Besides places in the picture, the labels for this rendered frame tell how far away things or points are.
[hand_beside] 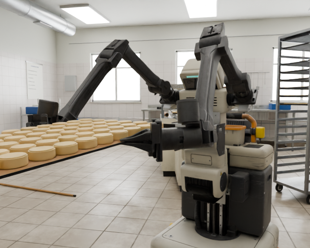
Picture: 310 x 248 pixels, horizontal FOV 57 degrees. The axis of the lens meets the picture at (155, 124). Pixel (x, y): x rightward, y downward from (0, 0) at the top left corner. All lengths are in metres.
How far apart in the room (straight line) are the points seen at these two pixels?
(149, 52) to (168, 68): 0.64
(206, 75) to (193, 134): 0.26
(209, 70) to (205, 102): 0.13
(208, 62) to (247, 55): 6.45
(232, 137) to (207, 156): 0.31
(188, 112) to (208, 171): 0.84
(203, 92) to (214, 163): 0.74
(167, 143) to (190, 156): 0.90
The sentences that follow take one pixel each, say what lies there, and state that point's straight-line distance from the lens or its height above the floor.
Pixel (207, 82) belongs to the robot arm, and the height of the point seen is 1.15.
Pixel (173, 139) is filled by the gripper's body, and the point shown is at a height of 1.00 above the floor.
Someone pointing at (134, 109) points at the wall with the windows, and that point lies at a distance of 7.57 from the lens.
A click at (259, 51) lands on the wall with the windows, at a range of 7.44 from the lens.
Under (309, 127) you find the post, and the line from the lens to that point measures 3.31.
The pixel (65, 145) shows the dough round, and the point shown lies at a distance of 0.61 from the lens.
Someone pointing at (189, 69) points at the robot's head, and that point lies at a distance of 1.52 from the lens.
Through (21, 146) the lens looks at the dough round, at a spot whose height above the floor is 1.00.
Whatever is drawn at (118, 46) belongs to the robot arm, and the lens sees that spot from 1.30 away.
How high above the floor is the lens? 1.09
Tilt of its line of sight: 5 degrees down
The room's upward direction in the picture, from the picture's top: straight up
